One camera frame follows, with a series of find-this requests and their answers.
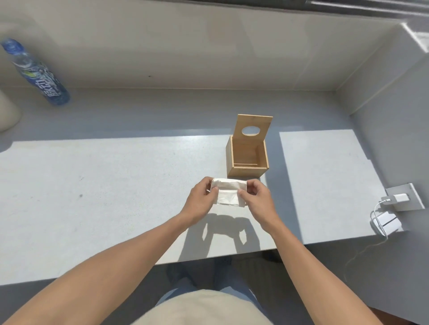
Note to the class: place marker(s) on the person's left thumb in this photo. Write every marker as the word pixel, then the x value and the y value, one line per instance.
pixel 212 193

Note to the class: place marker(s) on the person's right thumb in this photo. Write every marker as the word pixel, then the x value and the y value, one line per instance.
pixel 243 195

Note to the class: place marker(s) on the white charger plug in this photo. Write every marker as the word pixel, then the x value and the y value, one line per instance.
pixel 397 199

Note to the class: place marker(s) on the beige round container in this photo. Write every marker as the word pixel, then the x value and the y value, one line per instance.
pixel 7 112

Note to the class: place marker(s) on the person's beige shirt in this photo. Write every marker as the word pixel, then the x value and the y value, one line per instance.
pixel 201 309

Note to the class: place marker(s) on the blue plastic water bottle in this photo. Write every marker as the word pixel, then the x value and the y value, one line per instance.
pixel 37 75

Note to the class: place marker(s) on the wooden tissue box lid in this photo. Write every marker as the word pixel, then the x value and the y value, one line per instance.
pixel 252 128

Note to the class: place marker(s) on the white tissue pack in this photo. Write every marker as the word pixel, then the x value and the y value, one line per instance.
pixel 228 192

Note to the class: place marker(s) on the white power adapter block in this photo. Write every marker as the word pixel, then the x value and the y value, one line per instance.
pixel 388 221

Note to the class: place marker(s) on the person's right hand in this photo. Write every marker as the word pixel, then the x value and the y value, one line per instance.
pixel 261 204

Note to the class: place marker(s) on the wooden tissue box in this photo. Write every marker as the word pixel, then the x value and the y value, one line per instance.
pixel 247 157

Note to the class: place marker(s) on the person's blue jeans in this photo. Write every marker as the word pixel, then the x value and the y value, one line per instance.
pixel 231 284

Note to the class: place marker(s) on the white wall socket plate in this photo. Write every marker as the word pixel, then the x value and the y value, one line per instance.
pixel 406 197

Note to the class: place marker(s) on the person's left hand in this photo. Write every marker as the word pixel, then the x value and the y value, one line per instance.
pixel 197 202

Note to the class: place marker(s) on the person's right forearm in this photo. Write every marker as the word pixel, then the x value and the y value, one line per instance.
pixel 321 278

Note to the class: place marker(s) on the person's left forearm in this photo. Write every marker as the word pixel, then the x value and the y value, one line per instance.
pixel 97 278

